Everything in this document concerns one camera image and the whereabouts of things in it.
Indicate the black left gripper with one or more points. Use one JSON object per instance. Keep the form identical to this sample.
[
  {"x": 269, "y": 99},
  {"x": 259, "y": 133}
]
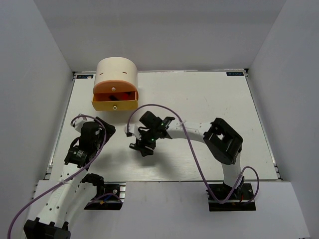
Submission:
[{"x": 110, "y": 129}]

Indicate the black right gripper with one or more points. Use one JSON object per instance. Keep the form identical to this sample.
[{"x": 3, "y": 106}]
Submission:
[{"x": 144, "y": 150}]

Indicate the cream round drawer organizer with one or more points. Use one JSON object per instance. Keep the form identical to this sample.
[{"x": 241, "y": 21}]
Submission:
[{"x": 115, "y": 75}]

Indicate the pink cap black highlighter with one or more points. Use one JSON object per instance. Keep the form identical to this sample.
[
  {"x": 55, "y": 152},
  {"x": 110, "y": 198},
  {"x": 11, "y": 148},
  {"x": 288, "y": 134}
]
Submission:
[{"x": 133, "y": 146}]

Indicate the green cap black highlighter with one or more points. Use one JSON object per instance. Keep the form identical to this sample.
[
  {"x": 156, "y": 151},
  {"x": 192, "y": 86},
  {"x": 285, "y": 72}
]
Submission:
[{"x": 113, "y": 98}]

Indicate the orange cap black highlighter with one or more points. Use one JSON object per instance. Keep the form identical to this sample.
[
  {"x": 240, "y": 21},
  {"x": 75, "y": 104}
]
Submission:
[{"x": 126, "y": 96}]

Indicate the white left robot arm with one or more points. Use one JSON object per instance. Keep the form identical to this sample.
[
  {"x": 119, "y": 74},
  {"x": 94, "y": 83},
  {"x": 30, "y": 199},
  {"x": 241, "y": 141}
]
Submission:
[{"x": 76, "y": 187}]

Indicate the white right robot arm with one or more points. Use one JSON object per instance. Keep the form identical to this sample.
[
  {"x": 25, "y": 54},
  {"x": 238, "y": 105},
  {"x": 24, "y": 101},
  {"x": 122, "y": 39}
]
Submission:
[{"x": 224, "y": 143}]

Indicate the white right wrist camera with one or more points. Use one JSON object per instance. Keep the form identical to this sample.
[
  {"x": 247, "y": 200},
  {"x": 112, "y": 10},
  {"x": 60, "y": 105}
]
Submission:
[{"x": 132, "y": 130}]

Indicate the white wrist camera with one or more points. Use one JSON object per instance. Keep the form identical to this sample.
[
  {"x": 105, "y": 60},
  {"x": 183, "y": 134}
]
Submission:
[
  {"x": 78, "y": 122},
  {"x": 132, "y": 130}
]

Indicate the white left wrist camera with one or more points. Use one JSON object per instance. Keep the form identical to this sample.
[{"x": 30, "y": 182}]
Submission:
[{"x": 78, "y": 122}]

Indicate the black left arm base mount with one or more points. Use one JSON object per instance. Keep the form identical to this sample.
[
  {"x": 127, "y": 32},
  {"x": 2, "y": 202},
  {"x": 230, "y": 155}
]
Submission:
[{"x": 110, "y": 199}]

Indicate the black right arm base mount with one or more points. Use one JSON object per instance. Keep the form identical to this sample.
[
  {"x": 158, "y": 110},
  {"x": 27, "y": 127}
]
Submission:
[{"x": 240, "y": 200}]

